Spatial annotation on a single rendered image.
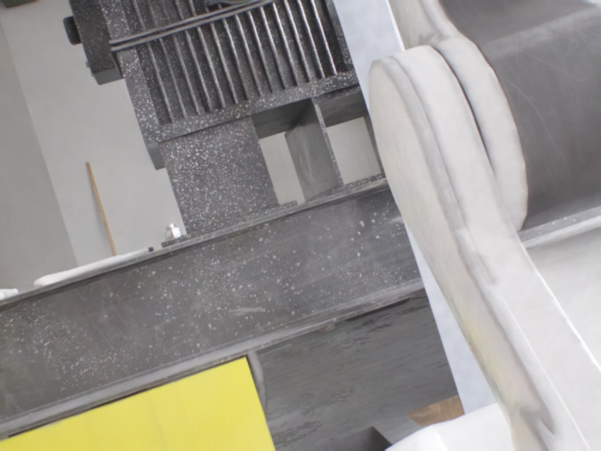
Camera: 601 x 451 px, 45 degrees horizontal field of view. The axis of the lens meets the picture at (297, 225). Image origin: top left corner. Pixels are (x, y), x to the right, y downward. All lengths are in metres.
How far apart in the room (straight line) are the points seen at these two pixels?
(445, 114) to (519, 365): 0.17
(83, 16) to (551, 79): 1.51
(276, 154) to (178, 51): 3.14
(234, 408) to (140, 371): 0.21
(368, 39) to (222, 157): 0.38
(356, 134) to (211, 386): 3.45
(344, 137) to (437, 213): 4.27
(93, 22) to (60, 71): 3.15
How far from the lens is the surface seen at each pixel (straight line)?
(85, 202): 4.87
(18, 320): 1.57
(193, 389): 1.47
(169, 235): 1.48
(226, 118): 1.52
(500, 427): 0.86
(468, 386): 1.48
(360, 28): 1.46
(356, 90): 1.59
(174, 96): 1.55
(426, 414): 2.15
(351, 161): 4.73
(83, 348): 1.55
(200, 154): 1.52
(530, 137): 0.50
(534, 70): 0.51
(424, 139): 0.48
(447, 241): 0.48
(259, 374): 1.81
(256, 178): 1.52
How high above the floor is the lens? 0.63
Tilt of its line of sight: level
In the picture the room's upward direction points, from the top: 18 degrees counter-clockwise
